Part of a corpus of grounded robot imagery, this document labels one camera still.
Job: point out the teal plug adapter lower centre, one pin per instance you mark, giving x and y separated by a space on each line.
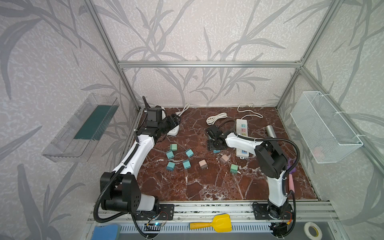
186 164

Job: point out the green plug adapter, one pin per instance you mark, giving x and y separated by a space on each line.
173 147
234 169

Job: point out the aluminium frame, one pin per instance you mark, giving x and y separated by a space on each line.
212 53

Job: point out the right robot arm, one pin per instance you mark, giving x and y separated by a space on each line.
273 161

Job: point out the white square power strip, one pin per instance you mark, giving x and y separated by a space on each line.
174 131

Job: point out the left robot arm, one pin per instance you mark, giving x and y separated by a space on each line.
120 193

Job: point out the teal plug adapter lower left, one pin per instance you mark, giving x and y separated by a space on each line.
170 166

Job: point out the white wire basket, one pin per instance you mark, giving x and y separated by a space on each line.
327 134

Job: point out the white tape roll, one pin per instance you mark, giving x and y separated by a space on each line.
313 231

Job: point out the pink plug adapter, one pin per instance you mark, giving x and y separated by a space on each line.
224 159
203 164

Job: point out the blue sponge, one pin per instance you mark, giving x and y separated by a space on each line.
108 232

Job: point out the white long power strip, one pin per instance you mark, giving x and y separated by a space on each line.
242 129

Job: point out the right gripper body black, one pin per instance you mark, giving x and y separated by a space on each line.
212 139

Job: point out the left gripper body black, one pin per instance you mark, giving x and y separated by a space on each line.
171 121

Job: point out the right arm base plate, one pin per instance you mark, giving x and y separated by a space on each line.
265 211

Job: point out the purple pink toy rake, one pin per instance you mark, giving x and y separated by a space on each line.
291 177

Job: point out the clear plastic wall shelf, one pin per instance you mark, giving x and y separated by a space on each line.
79 137

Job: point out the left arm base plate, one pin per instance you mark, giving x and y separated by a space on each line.
165 213

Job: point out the teal plug adapter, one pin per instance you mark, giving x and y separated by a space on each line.
186 164
189 153
170 166
170 155

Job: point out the silver hair dryer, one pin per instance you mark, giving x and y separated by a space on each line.
271 132

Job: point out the yellow toy shovel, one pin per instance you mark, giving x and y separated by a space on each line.
220 224

